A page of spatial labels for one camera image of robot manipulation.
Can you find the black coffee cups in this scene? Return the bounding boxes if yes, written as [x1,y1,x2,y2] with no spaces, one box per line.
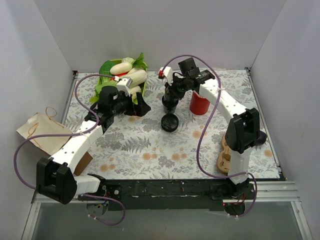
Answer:
[161,94,179,114]

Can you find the black coffee cup lid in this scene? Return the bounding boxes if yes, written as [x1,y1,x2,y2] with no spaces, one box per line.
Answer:
[160,113,179,133]

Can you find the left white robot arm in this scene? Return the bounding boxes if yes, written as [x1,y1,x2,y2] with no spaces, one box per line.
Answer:
[36,86,151,205]

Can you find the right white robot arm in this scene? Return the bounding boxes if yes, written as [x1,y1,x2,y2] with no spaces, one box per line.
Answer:
[158,54,260,199]

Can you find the brown paper takeout bag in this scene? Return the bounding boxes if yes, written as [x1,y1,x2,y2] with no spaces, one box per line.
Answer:
[16,106,93,176]

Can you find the green vegetable tray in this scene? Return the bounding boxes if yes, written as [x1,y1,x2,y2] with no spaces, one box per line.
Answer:
[89,59,148,103]

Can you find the red straw holder cup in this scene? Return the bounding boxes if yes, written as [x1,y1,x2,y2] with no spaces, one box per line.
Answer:
[189,91,211,116]

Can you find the large napa cabbage toy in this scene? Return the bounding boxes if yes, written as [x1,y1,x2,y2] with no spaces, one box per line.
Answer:
[124,69,148,88]

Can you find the orange carrot toy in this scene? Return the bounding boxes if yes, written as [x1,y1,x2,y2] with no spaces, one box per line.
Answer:
[116,72,127,77]

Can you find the white radish toy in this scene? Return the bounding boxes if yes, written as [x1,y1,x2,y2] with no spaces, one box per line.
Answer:
[110,62,133,75]

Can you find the green bok choy toy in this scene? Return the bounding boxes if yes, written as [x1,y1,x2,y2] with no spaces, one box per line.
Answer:
[89,52,148,104]

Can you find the floral table mat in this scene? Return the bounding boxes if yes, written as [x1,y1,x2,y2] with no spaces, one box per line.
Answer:
[64,70,280,180]

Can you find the cardboard cup carrier tray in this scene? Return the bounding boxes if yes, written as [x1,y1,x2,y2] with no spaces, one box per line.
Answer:
[216,135,231,175]

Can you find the purple toy eggplant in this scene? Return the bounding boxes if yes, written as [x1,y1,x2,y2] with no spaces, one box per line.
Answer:
[255,131,267,146]

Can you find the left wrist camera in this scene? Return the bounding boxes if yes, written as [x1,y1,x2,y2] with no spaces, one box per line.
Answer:
[116,77,133,97]

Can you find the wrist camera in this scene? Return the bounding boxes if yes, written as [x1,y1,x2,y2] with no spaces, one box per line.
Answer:
[116,77,133,97]
[158,66,174,86]

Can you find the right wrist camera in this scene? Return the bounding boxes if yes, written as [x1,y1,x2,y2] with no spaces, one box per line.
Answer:
[158,66,174,86]

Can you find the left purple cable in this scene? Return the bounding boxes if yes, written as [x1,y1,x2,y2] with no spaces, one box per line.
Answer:
[13,74,126,226]

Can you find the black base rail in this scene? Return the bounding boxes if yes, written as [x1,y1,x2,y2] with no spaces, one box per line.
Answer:
[77,178,258,212]

